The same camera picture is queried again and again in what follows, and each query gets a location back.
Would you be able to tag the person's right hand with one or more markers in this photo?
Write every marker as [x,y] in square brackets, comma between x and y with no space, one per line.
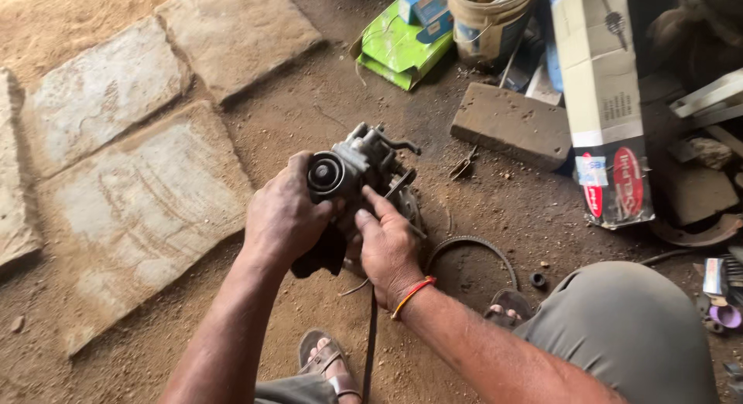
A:
[392,256]

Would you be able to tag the person's left hand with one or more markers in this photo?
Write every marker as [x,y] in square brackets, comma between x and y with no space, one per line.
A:
[278,218]

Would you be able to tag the black cloth rag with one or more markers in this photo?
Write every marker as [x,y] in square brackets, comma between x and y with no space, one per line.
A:
[322,253]

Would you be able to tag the grey metal carburetor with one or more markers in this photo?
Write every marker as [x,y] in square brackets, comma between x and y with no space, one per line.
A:
[360,160]

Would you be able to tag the black toothed rubber belt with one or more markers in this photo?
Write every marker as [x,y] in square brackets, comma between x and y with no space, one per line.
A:
[471,239]

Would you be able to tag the small rusty metal piece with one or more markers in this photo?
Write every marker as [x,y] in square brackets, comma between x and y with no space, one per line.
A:
[462,167]

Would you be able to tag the person's left brown sandal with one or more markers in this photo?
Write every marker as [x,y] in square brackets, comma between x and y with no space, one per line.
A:
[325,357]

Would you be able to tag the person's brown sandal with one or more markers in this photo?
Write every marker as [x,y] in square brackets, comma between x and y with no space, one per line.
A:
[514,305]
[325,357]

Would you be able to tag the person's right brown sandal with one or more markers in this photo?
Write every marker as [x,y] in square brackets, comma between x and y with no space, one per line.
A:
[514,305]

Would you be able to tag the brown brick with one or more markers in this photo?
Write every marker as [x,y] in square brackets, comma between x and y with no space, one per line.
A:
[511,125]

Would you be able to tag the green cardboard box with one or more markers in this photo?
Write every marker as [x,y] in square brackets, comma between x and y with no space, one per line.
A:
[400,47]

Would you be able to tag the person's grey trousers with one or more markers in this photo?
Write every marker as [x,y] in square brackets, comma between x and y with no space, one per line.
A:
[621,334]

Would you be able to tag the dirty plastic bucket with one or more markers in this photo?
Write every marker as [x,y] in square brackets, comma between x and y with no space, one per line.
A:
[487,26]

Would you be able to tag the blue cardboard boxes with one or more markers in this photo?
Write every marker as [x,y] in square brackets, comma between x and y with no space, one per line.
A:
[426,9]

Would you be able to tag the long white cardboard box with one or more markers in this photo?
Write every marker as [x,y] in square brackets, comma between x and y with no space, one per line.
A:
[601,85]

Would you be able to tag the rusty metal disc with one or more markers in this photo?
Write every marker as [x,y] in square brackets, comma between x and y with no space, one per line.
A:
[702,235]

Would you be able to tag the small white packet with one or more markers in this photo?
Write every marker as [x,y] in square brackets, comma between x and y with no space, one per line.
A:
[714,275]

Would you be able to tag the small grey stone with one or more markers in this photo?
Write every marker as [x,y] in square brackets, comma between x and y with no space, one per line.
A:
[711,152]

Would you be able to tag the purple plastic cap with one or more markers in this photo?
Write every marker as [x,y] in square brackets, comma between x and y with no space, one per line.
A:
[725,316]

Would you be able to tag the white metal bars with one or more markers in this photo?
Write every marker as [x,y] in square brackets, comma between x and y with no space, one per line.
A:
[711,96]

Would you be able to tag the dark sack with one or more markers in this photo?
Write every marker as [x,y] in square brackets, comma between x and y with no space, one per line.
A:
[696,26]

